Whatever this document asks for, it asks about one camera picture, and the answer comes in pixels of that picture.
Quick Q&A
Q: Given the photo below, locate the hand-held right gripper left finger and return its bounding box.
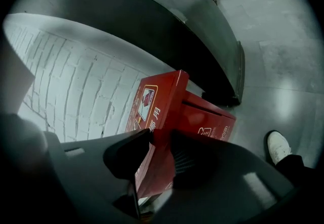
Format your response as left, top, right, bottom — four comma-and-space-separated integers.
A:
103, 128, 154, 184

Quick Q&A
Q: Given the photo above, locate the white sneaker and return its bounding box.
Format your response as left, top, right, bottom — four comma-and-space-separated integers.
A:
267, 130, 293, 166

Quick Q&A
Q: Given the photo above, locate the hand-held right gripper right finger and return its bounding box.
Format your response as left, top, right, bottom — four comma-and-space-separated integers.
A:
170, 129, 230, 190

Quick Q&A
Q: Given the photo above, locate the red fire extinguisher box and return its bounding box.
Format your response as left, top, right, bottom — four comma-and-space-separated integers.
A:
125, 69, 237, 199

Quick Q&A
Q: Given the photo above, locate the person's black trouser leg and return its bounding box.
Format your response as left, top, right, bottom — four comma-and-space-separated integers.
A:
274, 153, 320, 195

